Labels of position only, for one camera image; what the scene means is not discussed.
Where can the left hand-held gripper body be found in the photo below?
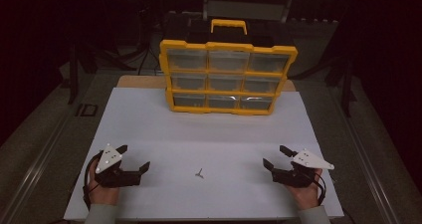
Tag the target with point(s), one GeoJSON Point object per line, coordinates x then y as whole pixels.
{"type": "Point", "coordinates": [107, 157]}

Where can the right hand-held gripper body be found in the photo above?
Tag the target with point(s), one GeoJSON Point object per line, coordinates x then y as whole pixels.
{"type": "Point", "coordinates": [310, 160]}

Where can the small metal screw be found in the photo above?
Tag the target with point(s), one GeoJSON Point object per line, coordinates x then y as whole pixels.
{"type": "Point", "coordinates": [199, 174]}

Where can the yellow black organizer case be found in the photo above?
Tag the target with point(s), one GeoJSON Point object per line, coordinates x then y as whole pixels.
{"type": "Point", "coordinates": [229, 46]}

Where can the person's right hand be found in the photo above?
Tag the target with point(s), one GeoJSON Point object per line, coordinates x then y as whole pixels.
{"type": "Point", "coordinates": [308, 197]}

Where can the person's left hand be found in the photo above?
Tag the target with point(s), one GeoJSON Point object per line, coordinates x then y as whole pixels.
{"type": "Point", "coordinates": [103, 195]}

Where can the white table mat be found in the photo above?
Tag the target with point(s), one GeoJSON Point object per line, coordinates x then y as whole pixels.
{"type": "Point", "coordinates": [205, 141]}

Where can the black metal stand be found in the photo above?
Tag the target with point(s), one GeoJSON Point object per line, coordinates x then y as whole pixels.
{"type": "Point", "coordinates": [346, 84]}
{"type": "Point", "coordinates": [73, 78]}

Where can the grid of clear drawers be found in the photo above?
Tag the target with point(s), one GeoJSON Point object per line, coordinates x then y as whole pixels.
{"type": "Point", "coordinates": [189, 59]}

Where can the black tripod stand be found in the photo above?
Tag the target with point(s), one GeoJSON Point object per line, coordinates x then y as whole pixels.
{"type": "Point", "coordinates": [145, 35]}

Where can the metal floor rail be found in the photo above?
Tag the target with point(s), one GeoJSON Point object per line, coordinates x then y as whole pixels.
{"type": "Point", "coordinates": [368, 157]}
{"type": "Point", "coordinates": [36, 166]}

